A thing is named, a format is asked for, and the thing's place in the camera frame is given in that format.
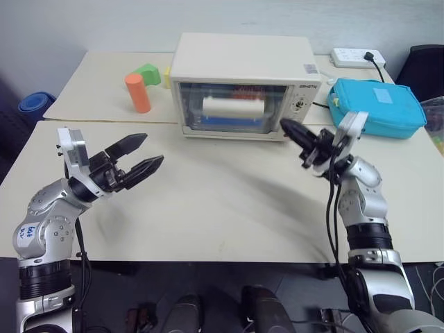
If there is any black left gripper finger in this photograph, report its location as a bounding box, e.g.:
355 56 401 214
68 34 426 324
121 155 165 191
104 133 148 162

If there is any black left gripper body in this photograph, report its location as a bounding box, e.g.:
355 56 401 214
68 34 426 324
87 150 128 192

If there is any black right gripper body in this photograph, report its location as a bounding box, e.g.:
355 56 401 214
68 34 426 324
299 128 340 170

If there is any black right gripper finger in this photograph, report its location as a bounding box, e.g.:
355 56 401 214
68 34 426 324
280 119 318 142
282 125 315 151

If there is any glass toaster oven door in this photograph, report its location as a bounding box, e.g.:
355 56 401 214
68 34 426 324
177 80 290 135

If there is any teal food container bag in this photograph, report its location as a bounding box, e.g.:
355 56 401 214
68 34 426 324
326 78 428 140

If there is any cream toaster oven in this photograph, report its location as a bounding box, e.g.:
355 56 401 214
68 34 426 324
169 33 322 142

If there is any orange cylinder block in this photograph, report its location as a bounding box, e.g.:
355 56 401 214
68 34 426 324
124 73 152 114

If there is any green arch block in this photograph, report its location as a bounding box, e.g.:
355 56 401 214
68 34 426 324
134 63 162 88

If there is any white power strip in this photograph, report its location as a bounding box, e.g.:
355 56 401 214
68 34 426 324
329 47 387 69

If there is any clear plastic bag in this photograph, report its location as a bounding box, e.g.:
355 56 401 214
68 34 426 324
419 96 444 155

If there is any black chair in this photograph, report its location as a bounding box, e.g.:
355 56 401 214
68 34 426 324
395 44 444 103

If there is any dark rounded shape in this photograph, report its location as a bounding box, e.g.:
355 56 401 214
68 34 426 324
162 294 204 333

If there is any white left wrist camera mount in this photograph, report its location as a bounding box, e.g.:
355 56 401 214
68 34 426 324
56 127 114 202

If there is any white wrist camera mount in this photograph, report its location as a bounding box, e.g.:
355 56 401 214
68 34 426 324
311 110 370 177
56 127 114 202

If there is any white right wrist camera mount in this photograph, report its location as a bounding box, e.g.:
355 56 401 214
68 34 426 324
311 110 370 177

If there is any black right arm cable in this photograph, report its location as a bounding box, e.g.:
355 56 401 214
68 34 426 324
325 137 369 333

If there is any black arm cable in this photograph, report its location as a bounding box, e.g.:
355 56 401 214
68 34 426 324
325 137 369 333
63 159 93 333

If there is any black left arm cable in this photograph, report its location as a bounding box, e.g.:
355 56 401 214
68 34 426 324
63 159 93 333

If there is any black plug with cable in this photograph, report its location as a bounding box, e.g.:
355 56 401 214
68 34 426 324
363 51 388 85

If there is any white thin cable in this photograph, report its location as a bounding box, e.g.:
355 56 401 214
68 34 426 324
429 262 444 314

